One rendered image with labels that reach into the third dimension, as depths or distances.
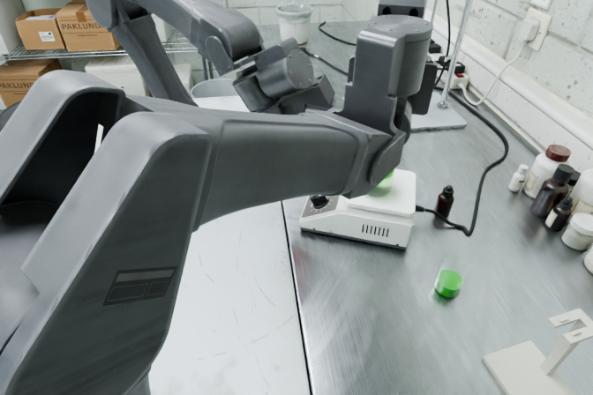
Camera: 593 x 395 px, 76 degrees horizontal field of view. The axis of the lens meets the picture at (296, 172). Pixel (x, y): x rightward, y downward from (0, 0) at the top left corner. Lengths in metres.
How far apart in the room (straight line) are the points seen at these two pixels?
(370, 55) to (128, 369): 0.28
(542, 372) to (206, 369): 0.45
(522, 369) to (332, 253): 0.31
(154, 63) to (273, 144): 0.55
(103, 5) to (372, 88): 0.52
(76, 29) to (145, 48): 2.06
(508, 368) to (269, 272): 0.37
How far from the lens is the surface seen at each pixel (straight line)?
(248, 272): 0.67
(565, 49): 1.11
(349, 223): 0.68
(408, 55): 0.36
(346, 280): 0.66
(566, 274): 0.80
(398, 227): 0.68
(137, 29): 0.76
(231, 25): 0.59
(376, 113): 0.36
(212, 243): 0.72
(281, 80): 0.54
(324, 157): 0.27
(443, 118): 1.12
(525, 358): 0.66
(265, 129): 0.21
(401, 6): 0.41
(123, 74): 2.85
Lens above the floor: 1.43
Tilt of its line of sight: 38 degrees down
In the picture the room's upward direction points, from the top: straight up
